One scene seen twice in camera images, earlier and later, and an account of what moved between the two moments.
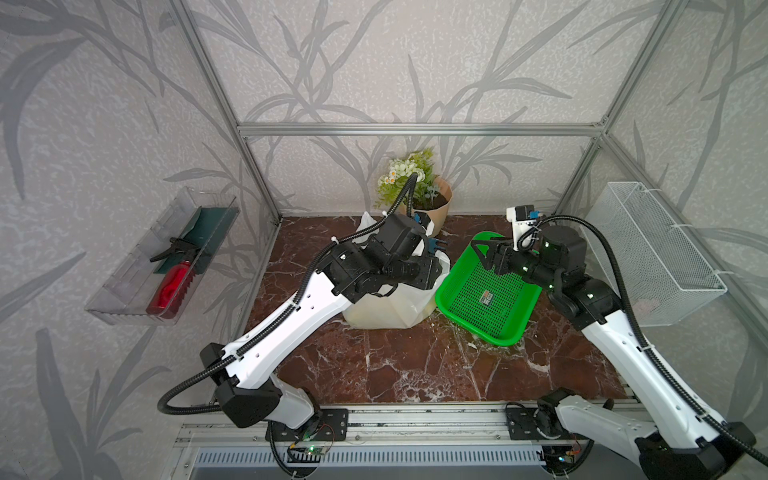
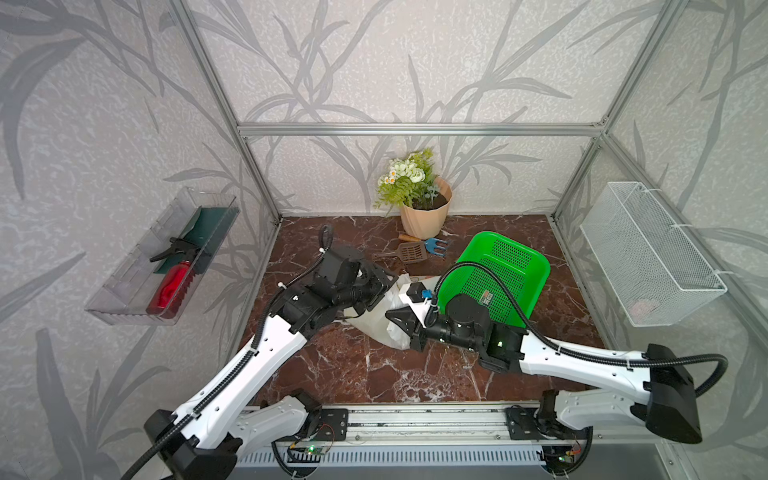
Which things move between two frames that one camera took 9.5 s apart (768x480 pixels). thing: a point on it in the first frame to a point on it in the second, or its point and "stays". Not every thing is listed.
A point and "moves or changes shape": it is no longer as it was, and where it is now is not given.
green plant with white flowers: x=400 y=173 stays
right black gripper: x=497 y=248 to x=414 y=329
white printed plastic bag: x=406 y=305 moves or changes shape
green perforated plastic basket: x=495 y=306 stays
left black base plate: x=333 y=425 stays
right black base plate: x=521 y=425 stays
